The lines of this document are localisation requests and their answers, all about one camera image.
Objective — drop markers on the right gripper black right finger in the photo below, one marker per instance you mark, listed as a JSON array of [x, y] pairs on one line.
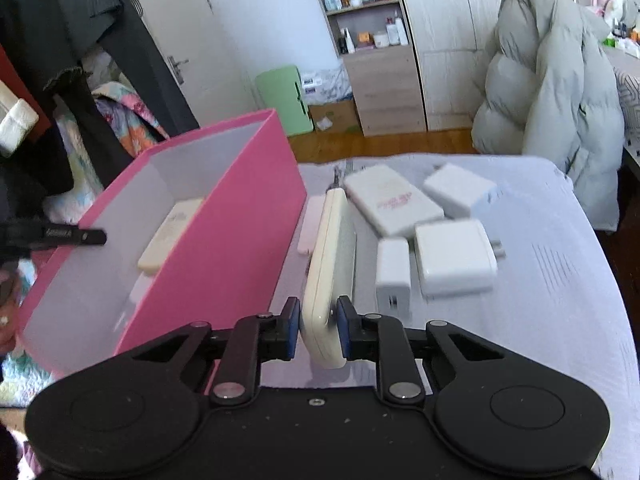
[[384, 341]]

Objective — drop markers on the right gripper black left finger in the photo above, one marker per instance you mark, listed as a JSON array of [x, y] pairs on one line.
[[240, 352]]

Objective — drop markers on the cream rounded remote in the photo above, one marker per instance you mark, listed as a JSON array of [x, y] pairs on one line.
[[331, 275]]

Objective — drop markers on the pink cardboard box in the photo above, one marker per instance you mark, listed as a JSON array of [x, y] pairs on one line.
[[198, 229]]

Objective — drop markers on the cream power bank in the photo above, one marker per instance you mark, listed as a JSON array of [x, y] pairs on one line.
[[390, 202]]

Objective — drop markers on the cream AC remote control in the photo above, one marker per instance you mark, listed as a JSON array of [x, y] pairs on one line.
[[167, 235]]

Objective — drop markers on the white long rectangular device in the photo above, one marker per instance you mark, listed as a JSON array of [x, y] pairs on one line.
[[310, 226]]

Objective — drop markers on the small white USB charger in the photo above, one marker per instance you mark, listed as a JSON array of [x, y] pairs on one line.
[[393, 277]]

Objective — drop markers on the white square power adapter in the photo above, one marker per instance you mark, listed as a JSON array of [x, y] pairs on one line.
[[454, 257]]

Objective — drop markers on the cream fleece-cuff jacket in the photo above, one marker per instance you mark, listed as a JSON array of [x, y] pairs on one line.
[[18, 119]]

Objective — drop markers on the floral quilt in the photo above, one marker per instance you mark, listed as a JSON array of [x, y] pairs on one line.
[[136, 129]]

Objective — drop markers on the white adapter at back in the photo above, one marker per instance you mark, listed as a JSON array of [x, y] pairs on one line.
[[459, 192]]

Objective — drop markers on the white cloth with guitar print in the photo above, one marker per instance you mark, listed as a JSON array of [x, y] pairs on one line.
[[555, 299]]

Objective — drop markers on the cardboard box on floor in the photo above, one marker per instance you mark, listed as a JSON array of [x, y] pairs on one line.
[[337, 117]]

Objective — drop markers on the black hanging coat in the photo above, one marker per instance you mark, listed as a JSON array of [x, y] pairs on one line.
[[46, 42]]

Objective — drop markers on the white door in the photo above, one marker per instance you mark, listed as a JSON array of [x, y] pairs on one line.
[[200, 55]]

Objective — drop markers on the grey puffer jacket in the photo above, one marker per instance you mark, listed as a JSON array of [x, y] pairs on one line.
[[549, 90]]

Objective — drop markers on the light wood wardrobe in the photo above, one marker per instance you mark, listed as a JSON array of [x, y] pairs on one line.
[[449, 37]]

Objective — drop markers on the wooden shelf cabinet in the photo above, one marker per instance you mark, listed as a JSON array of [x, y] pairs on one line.
[[374, 41]]

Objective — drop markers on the patterned tablecloth desk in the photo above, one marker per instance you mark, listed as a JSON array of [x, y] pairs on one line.
[[626, 70]]

